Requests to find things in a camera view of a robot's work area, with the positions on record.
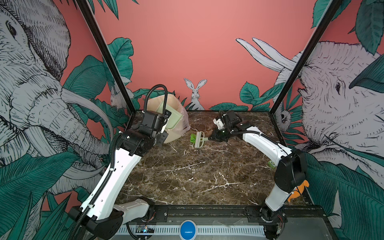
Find light green dustpan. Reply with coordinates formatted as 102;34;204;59
166;100;183;129

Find cream trash bin with bag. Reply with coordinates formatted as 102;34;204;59
147;94;191;144

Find light green hand brush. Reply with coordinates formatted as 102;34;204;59
194;132;209;149

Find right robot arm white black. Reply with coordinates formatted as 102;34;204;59
209;111;309;223

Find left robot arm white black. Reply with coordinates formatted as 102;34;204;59
68;110;172;240

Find green paper scrap near bin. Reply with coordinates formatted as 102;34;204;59
190;134;197;145

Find orange plush toy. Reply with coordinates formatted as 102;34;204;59
288;180;310;203

